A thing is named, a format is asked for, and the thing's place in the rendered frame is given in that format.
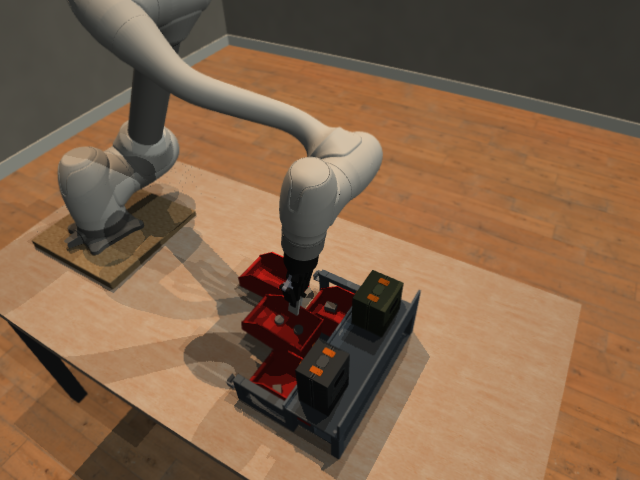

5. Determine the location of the grey metal shelf rack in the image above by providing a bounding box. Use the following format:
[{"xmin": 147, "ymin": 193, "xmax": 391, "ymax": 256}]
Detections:
[{"xmin": 226, "ymin": 269, "xmax": 421, "ymax": 459}]

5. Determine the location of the black case with orange latches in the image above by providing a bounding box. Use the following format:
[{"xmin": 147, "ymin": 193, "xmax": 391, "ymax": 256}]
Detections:
[{"xmin": 295, "ymin": 338, "xmax": 350, "ymax": 416}]

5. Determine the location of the red open-front bin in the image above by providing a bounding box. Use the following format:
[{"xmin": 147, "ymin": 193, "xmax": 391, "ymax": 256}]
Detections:
[
  {"xmin": 306, "ymin": 286, "xmax": 355, "ymax": 336},
  {"xmin": 239, "ymin": 252, "xmax": 288, "ymax": 297},
  {"xmin": 243, "ymin": 294, "xmax": 324, "ymax": 358}
]

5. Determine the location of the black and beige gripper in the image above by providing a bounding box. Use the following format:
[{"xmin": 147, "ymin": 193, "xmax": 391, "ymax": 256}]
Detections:
[{"xmin": 279, "ymin": 252, "xmax": 319, "ymax": 316}]

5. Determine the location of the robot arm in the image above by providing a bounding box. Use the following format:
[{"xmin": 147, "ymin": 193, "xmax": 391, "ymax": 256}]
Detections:
[{"xmin": 58, "ymin": 0, "xmax": 383, "ymax": 261}]

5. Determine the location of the olive green tool case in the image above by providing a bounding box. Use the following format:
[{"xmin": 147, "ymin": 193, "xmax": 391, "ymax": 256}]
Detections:
[{"xmin": 351, "ymin": 270, "xmax": 404, "ymax": 337}]

